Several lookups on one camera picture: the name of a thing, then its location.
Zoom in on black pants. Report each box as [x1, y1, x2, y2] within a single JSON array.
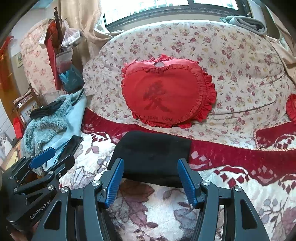
[[107, 131, 192, 188]]

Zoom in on grey fleece jacket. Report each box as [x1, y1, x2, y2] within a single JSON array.
[[21, 89, 87, 173]]

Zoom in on black smartphone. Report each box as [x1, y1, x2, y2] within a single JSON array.
[[57, 136, 83, 162]]

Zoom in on red and white floral blanket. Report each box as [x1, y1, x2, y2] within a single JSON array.
[[61, 110, 295, 240]]

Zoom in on black garment on jacket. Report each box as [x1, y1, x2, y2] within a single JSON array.
[[30, 100, 63, 120]]

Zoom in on blue plastic bag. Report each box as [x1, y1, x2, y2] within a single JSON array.
[[59, 65, 84, 94]]

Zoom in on red heart-shaped pillow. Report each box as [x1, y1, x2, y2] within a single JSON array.
[[121, 55, 217, 128]]

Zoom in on clear plastic bag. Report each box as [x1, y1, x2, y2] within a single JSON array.
[[56, 20, 83, 74]]

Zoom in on floral folded quilt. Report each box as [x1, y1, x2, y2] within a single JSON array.
[[83, 21, 295, 148]]

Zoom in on red hanging garment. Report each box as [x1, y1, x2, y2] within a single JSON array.
[[45, 20, 62, 90]]

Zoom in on small red ruffled pillow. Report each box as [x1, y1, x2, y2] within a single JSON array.
[[285, 94, 296, 123]]

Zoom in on beige curtain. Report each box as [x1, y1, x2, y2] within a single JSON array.
[[58, 0, 124, 71]]

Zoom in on grey folded cloth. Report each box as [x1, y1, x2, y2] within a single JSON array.
[[220, 16, 267, 36]]

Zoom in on dark window frame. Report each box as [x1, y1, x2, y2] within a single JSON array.
[[101, 1, 252, 29]]

